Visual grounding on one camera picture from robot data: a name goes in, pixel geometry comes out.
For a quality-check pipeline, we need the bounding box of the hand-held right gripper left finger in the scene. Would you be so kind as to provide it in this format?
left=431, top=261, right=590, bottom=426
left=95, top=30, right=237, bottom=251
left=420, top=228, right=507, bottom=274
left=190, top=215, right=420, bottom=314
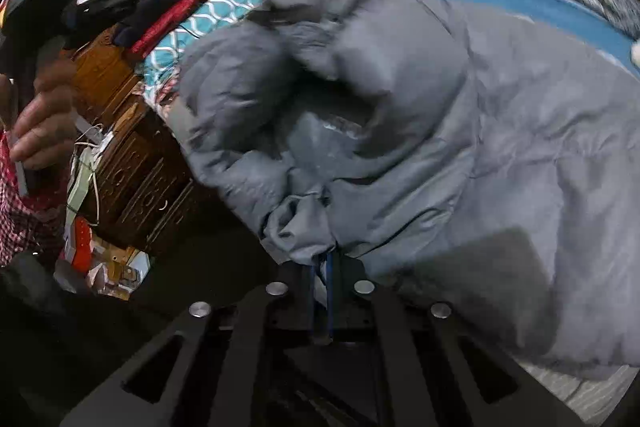
left=60, top=252, right=321, bottom=427

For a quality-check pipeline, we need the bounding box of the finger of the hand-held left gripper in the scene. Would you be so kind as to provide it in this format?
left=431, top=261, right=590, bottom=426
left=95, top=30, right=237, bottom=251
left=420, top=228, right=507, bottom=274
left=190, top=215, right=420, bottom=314
left=65, top=0, right=138, bottom=36

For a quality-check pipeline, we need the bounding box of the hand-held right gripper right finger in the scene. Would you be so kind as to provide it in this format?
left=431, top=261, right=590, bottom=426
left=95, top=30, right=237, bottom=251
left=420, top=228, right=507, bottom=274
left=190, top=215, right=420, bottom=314
left=324, top=252, right=586, bottom=427

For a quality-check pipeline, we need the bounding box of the grey puffer jacket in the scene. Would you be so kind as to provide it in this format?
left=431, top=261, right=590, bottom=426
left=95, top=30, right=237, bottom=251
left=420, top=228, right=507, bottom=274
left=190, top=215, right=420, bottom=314
left=167, top=0, right=640, bottom=380

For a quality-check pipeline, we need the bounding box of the person's left hand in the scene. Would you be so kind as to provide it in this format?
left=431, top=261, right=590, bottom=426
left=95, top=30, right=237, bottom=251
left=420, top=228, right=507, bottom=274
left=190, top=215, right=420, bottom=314
left=0, top=59, right=78, bottom=172

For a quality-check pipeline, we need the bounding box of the red folded cloth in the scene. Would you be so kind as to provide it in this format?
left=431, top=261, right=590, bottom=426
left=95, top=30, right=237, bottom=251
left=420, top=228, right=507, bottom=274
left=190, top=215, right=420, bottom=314
left=127, top=0, right=218, bottom=55

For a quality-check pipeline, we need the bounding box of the teal wave-pattern pillow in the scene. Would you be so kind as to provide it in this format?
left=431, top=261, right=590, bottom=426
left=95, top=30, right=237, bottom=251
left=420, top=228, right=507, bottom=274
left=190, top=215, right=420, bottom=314
left=142, top=0, right=286, bottom=80

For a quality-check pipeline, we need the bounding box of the white floral pillow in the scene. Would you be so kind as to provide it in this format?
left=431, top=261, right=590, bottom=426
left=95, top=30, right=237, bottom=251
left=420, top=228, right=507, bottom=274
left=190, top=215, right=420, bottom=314
left=142, top=67, right=186, bottom=118

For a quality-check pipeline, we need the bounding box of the carved wooden headboard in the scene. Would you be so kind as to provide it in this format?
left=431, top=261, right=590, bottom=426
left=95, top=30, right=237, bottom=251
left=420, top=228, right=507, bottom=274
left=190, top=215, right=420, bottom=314
left=70, top=0, right=266, bottom=258

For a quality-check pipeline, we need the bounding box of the pale green paper bag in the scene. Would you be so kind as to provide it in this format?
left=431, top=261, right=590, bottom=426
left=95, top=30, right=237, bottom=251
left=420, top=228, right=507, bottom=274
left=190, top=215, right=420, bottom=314
left=65, top=147, right=98, bottom=212

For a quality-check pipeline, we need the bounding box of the red box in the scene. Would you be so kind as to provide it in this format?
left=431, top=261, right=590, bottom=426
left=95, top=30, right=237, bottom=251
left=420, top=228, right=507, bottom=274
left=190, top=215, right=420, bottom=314
left=62, top=216, right=93, bottom=270

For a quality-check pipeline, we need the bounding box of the white cable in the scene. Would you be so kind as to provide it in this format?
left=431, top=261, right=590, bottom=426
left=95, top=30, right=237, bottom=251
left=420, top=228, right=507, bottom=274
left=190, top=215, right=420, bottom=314
left=70, top=124, right=118, bottom=228

